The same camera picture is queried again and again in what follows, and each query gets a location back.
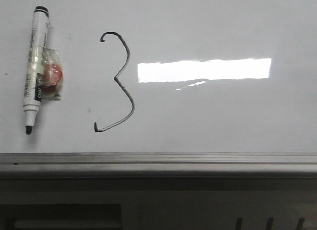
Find white black whiteboard marker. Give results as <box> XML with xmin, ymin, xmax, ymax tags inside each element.
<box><xmin>23</xmin><ymin>6</ymin><xmax>49</xmax><ymax>135</ymax></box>

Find red magnet taped on marker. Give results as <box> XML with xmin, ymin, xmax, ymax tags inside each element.
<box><xmin>41</xmin><ymin>49</ymin><xmax>63</xmax><ymax>101</ymax></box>

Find white whiteboard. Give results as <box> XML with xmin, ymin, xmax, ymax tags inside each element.
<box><xmin>0</xmin><ymin>0</ymin><xmax>317</xmax><ymax>153</ymax></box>

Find grey metal shelf unit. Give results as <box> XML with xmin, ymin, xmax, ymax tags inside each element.
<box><xmin>0</xmin><ymin>178</ymin><xmax>317</xmax><ymax>230</ymax></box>

